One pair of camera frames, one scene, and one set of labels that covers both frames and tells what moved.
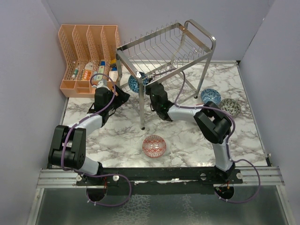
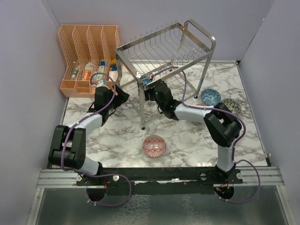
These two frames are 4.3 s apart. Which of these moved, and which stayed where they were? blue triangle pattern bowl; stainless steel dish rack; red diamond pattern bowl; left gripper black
Moved: blue triangle pattern bowl
Stayed: stainless steel dish rack; red diamond pattern bowl; left gripper black
